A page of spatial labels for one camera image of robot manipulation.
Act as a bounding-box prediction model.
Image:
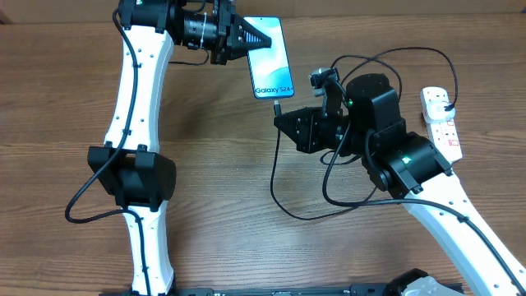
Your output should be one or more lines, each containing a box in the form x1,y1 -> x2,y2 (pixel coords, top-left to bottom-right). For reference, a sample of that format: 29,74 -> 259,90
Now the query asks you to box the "blue Galaxy smartphone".
244,16 -> 294,99

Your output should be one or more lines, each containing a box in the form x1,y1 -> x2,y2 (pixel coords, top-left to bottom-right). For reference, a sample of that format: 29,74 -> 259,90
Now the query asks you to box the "white charger plug adapter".
422,101 -> 455,124

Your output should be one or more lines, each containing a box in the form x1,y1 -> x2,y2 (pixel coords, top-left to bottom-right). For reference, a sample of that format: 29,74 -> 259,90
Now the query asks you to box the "white power strip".
420,86 -> 463,163

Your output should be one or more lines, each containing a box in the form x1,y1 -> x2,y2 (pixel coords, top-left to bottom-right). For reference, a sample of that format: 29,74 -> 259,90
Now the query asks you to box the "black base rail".
171,284 -> 386,296

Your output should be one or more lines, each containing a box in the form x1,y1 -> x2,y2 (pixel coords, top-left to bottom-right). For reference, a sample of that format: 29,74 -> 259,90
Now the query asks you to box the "black charging cable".
270,47 -> 459,221

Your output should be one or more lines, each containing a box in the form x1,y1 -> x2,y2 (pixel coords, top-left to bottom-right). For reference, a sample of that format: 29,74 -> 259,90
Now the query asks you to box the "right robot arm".
274,74 -> 525,295

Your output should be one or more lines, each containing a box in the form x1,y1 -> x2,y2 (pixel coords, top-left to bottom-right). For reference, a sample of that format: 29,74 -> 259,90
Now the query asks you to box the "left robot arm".
88,1 -> 271,295

